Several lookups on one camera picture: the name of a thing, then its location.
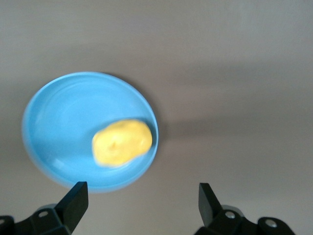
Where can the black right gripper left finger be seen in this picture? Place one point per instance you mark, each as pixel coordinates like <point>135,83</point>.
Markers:
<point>73,205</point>

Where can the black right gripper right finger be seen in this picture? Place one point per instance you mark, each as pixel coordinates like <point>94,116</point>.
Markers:
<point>210,210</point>

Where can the yellow potato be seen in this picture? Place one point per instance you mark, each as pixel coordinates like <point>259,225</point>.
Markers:
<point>122,144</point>

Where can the blue round plate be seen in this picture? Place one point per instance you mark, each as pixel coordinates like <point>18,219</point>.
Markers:
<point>68,122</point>

